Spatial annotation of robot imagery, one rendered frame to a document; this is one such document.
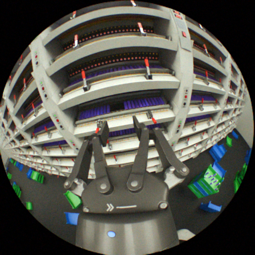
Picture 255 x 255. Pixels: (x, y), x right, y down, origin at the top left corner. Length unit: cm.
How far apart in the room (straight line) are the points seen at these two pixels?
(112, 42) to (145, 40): 12
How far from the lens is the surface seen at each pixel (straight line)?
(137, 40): 38
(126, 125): 42
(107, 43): 36
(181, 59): 45
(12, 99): 112
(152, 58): 54
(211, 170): 120
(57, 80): 53
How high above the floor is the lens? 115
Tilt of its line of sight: 39 degrees down
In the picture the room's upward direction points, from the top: 11 degrees counter-clockwise
